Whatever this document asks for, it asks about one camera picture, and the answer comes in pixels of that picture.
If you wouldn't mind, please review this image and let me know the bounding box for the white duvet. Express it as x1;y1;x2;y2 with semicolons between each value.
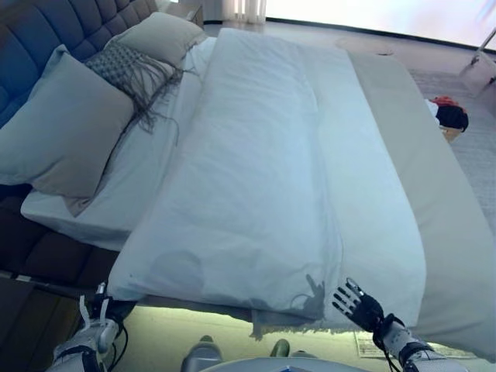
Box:
106;26;427;334

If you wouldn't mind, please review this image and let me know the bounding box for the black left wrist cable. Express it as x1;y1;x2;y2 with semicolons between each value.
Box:
110;319;129;372

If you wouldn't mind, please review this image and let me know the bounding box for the white fitted sheet mattress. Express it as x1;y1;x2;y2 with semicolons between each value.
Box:
19;36;218;253

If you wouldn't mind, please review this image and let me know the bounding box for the brown bed frame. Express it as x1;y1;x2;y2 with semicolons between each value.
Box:
0;184;257;322

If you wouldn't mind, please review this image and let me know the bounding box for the dark tufted headboard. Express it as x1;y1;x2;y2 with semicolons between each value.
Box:
0;0;158;129

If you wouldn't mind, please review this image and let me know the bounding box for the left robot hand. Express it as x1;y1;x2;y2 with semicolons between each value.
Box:
94;281;131;323

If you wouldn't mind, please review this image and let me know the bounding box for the basket with clothes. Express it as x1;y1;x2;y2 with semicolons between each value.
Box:
424;95;470;145

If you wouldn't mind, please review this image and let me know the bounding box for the large grey beige pillow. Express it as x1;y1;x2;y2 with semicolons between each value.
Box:
0;43;135;218

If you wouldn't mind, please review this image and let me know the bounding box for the white tripod stand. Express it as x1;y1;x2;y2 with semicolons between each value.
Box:
459;22;496;88

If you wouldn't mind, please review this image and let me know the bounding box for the grey woven rug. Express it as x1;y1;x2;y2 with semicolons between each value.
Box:
405;67;496;226

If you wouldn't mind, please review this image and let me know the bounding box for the pale curtain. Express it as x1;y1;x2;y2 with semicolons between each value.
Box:
222;0;268;25

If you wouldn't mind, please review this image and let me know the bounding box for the plain beige pillow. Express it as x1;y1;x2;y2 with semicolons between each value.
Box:
103;11;208;65

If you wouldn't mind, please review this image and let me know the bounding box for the grey fringed throw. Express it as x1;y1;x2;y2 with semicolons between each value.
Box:
250;308;360;342

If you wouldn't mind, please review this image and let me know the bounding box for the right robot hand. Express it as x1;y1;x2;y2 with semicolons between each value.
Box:
331;277;385;332

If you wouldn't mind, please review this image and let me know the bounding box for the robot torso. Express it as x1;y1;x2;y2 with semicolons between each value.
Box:
211;355;330;372

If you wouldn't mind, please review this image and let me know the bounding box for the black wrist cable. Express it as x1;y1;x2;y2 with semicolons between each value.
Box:
110;319;129;372
371;313;406;372

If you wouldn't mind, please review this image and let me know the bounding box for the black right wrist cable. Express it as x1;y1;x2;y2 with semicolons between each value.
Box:
371;313;406;372

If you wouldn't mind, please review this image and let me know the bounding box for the beige bed cover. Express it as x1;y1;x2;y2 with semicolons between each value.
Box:
346;50;496;363

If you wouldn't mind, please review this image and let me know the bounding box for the grey knit fringed pillow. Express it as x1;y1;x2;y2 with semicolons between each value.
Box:
83;40;185;135

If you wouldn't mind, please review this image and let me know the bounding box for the printed paper sheet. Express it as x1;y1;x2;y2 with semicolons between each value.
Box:
353;329;388;358

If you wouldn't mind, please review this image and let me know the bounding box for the blurred dark green object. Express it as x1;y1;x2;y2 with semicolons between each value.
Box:
270;339;311;360

